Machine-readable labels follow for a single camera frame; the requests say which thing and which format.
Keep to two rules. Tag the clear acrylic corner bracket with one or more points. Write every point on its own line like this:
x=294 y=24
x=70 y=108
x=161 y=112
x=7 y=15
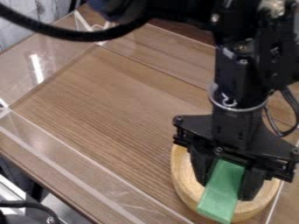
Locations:
x=84 y=26

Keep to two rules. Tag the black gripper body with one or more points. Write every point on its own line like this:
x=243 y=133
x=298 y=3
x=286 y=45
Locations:
x=241 y=140

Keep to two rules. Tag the black clamp with cable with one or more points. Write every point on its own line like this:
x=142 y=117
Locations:
x=12 y=216

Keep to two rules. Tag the green rectangular block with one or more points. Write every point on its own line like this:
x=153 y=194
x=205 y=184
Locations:
x=221 y=195

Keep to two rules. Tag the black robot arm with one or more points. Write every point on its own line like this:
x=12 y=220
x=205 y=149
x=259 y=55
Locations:
x=257 y=63

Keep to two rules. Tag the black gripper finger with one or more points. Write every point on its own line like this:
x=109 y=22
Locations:
x=203 y=160
x=253 y=182

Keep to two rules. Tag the clear acrylic tray wall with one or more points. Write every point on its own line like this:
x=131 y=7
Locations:
x=75 y=177

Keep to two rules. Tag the brown wooden bowl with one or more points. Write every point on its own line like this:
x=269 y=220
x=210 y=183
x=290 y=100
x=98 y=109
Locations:
x=190 y=189

